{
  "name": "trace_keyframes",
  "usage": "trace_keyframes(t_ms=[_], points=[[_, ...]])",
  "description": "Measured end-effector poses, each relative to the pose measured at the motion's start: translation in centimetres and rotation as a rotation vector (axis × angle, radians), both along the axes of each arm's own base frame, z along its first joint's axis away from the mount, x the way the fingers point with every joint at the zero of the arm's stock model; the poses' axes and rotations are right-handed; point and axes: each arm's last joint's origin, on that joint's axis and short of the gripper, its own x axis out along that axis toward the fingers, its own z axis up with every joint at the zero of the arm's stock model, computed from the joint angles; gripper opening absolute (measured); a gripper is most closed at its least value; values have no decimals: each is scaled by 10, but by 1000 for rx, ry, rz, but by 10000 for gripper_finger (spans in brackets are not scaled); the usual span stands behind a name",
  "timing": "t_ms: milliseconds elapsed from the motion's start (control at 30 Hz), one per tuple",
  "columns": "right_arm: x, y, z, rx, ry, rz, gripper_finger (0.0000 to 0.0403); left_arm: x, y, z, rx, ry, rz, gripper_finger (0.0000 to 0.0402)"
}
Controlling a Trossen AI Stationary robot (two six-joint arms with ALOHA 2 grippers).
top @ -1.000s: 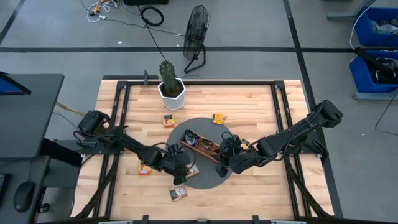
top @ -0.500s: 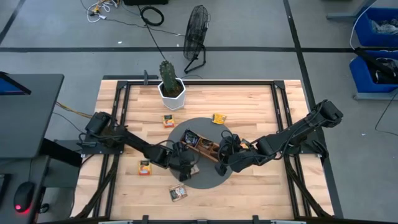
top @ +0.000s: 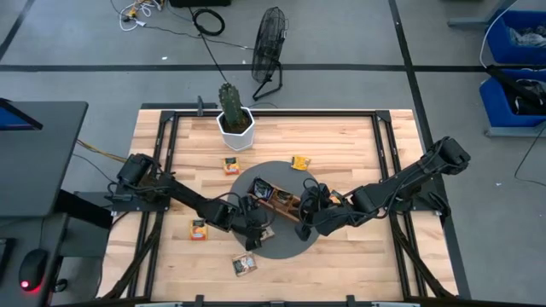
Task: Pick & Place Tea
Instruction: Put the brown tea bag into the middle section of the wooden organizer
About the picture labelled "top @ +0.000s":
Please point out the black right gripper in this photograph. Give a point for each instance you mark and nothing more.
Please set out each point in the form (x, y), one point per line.
(315, 206)

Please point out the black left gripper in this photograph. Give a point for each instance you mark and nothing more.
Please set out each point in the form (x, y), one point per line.
(256, 217)

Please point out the dark blue tea packet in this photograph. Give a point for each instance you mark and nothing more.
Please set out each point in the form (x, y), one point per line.
(259, 190)

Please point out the grey snack packet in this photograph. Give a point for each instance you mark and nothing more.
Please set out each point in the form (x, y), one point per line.
(268, 187)

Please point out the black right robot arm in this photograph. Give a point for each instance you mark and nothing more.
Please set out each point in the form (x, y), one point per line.
(405, 179)

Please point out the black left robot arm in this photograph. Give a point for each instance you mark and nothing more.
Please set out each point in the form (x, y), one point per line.
(187, 198)

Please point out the wooden tea organizer box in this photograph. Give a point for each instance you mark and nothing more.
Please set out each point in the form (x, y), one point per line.
(291, 209)

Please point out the yellow tea packet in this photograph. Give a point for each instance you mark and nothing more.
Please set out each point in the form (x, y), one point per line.
(301, 163)

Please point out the round grey woven placemat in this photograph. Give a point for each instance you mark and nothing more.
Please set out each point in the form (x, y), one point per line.
(286, 249)

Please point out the white hexagonal planter pot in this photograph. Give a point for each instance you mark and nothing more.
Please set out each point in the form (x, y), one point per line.
(236, 143)

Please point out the black angled box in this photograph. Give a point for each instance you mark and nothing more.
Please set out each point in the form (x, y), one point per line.
(85, 209)

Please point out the black floor fan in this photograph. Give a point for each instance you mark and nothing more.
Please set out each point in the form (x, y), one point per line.
(268, 42)

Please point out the black computer mouse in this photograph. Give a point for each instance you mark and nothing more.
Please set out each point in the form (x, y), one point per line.
(33, 268)

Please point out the black desk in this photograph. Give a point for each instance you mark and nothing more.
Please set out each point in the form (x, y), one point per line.
(42, 170)

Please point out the blue storage bin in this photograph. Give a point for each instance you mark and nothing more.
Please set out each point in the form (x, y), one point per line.
(497, 111)
(499, 47)

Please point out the dark grey side desk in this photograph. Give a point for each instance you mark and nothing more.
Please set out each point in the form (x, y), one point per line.
(25, 230)

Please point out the long black bar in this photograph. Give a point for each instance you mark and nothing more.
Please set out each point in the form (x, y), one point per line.
(507, 83)

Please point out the grey metal furniture foot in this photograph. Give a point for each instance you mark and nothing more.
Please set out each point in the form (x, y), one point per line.
(469, 21)

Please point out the thin black desk monitor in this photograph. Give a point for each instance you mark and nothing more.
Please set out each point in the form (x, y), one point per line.
(13, 119)

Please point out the black metal table frame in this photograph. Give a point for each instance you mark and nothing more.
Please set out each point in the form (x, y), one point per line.
(382, 115)

